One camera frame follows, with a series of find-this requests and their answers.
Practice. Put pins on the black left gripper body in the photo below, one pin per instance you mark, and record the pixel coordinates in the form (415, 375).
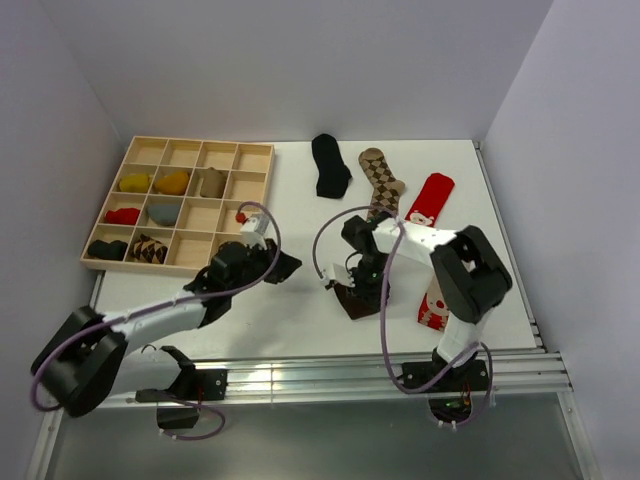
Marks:
(258, 263)

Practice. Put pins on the rolled red sock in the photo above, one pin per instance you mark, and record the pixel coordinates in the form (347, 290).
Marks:
(122, 216)

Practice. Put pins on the rolled grey sock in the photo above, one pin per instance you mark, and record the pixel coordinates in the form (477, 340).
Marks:
(163, 214)

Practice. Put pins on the rolled black sock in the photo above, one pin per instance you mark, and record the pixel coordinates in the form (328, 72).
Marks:
(115, 250)

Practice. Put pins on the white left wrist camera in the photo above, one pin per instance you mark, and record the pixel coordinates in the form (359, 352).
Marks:
(254, 229)

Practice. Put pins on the rolled orange sock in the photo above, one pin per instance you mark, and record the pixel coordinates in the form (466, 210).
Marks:
(174, 184)

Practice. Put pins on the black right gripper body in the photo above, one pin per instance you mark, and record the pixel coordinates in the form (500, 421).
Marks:
(368, 276)

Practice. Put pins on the tan ribbed sock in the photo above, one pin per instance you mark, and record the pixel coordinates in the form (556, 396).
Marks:
(213, 183)

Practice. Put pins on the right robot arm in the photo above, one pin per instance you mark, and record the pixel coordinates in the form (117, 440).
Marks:
(470, 274)

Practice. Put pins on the rolled argyle sock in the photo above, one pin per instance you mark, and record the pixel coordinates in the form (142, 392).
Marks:
(149, 250)

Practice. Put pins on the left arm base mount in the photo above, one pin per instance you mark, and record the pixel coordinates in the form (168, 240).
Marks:
(187, 401)

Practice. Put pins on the aluminium frame rail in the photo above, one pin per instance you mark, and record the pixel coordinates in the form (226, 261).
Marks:
(324, 379)

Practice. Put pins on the wooden compartment tray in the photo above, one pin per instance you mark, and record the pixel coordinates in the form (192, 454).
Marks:
(204, 224)

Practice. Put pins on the rolled yellow sock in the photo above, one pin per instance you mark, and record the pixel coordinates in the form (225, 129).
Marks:
(138, 183)

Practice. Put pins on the dark brown striped sock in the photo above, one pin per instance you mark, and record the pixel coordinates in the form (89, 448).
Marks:
(359, 302)

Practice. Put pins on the red reindeer sock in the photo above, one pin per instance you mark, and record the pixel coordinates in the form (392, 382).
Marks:
(433, 311)
(431, 200)

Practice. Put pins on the brown argyle sock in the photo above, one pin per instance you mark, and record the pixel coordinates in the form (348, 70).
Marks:
(387, 189)

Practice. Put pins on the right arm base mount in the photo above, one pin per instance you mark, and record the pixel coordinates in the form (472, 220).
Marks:
(458, 396)

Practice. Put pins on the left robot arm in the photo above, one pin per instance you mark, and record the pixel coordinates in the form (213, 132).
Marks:
(84, 363)

